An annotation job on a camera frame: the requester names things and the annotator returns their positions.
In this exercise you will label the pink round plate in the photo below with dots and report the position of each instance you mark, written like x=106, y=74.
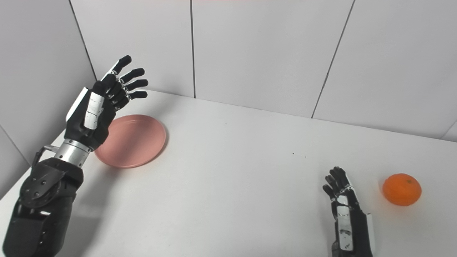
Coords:
x=134, y=141

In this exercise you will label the orange fruit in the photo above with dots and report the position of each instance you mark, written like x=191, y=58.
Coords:
x=402, y=189

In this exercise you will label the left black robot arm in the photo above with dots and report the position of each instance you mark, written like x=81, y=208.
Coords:
x=43, y=200

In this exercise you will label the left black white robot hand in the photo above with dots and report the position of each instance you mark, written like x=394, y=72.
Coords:
x=91, y=114

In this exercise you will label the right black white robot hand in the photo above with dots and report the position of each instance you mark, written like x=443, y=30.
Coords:
x=348, y=221

